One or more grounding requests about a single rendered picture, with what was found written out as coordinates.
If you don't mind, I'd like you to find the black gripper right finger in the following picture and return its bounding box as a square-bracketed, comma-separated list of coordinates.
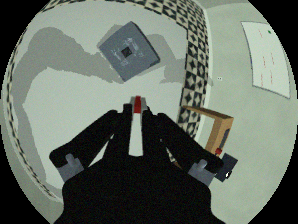
[140, 97, 224, 201]

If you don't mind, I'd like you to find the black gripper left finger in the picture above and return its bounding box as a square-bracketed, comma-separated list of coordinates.
[49, 96, 135, 200]

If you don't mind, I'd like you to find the dark grey sloped panel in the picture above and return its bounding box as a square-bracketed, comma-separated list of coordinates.
[99, 21, 161, 82]

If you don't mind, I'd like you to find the dark red peg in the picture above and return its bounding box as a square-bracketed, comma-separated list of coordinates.
[134, 96, 141, 114]

